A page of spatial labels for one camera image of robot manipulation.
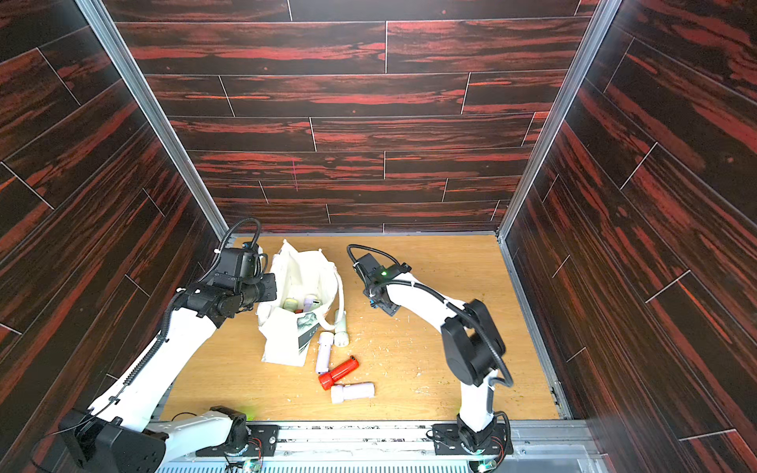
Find white canvas tote bag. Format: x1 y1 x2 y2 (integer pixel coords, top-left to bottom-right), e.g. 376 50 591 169
255 242 349 367

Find white flashlight bottom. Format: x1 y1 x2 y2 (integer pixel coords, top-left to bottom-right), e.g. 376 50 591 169
330 382 376 404

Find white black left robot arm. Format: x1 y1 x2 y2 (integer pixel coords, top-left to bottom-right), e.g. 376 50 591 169
59 273 277 472

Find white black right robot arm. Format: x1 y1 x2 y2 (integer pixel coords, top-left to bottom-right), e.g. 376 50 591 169
350 246 514 453

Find red flashlight lower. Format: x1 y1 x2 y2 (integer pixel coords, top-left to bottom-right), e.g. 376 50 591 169
319 356 360 390

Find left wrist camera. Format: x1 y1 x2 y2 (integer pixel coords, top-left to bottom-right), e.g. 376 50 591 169
212 242 264 279

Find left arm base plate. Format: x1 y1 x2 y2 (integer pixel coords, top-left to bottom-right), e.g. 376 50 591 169
195 423 280 458

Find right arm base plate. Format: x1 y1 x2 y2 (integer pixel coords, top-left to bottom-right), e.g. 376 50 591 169
426 421 514 456

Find aluminium front rail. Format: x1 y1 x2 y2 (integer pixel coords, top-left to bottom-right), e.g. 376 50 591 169
163 420 610 472

